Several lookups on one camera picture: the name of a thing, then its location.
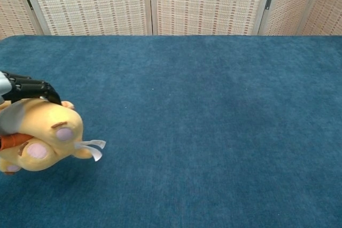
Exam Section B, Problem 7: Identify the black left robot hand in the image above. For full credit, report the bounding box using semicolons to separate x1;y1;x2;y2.
0;70;63;136

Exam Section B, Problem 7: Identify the yellow plush duck toy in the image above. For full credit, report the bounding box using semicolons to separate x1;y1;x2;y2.
0;98;107;176

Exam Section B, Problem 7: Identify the woven folding screen panel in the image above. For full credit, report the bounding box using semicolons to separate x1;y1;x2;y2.
149;0;274;36
0;0;50;41
296;0;342;36
17;0;155;36
258;0;324;36

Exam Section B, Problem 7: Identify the blue table cloth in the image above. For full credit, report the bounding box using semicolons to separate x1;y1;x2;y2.
0;35;342;228

